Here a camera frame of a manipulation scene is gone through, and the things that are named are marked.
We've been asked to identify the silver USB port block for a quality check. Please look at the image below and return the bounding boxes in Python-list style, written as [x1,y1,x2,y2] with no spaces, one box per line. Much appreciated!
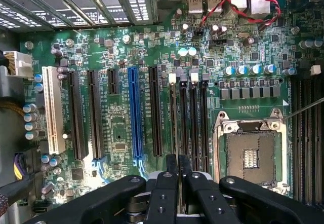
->
[206,0,223,13]
[187,0,205,15]

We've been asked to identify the blue expansion slot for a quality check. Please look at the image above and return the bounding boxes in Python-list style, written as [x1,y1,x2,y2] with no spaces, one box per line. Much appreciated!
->
[128,66,144,159]

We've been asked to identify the short black expansion slot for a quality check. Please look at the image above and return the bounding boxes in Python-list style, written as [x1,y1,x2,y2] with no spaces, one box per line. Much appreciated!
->
[107,69,119,95]

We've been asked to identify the white power connector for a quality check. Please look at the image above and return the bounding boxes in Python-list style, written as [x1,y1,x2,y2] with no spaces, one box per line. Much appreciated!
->
[4,51,34,77]

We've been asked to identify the grey metal PC case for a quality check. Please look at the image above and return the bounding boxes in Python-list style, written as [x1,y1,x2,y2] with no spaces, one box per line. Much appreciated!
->
[0,0,324,224]

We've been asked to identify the white PCI expansion slot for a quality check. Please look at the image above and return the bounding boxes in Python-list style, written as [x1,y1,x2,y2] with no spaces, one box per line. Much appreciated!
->
[42,66,66,155]

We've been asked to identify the purple and yellow wire plug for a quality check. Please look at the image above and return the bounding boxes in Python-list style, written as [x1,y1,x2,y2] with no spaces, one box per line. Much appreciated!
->
[14,152,26,182]

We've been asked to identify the thin metal locking lever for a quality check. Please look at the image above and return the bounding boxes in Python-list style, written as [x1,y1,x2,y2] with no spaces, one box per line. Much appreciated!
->
[282,98,324,121]

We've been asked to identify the black braided cable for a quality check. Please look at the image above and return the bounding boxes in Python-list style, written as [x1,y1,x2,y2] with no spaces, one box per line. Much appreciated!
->
[0,174,35,217]

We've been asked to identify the yellow wire bundle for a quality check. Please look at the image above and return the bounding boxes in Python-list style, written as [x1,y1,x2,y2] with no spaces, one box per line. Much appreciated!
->
[0,101,26,119]

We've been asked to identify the long black expansion slot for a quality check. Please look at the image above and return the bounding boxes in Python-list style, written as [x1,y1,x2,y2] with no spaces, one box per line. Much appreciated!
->
[148,66,164,158]
[67,70,87,161]
[87,69,105,160]

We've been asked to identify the RAM slot with white latch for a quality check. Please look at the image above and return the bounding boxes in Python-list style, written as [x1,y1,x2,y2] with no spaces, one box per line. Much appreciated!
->
[168,73,179,159]
[189,69,201,172]
[310,64,324,207]

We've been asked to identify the green PC motherboard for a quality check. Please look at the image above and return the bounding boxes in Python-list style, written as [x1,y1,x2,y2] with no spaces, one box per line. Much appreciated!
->
[19,0,324,207]

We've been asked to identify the silver CPU socket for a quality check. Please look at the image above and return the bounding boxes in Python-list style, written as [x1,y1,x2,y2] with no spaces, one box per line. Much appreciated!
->
[212,108,292,193]

